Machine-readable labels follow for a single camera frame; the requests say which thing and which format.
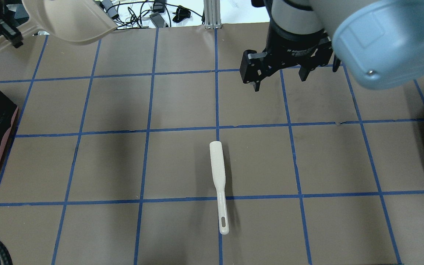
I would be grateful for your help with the white brush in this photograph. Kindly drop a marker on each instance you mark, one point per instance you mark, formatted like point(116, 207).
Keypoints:
point(219, 180)

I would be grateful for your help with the white plastic dustpan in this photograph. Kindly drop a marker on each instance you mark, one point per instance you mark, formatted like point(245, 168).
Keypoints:
point(77, 22)

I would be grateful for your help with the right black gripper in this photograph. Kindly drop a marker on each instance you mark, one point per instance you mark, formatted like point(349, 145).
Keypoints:
point(295, 47)

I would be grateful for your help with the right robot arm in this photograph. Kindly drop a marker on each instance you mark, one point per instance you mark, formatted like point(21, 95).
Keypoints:
point(381, 42)

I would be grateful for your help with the aluminium frame post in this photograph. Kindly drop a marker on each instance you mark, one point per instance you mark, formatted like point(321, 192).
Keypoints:
point(212, 17)

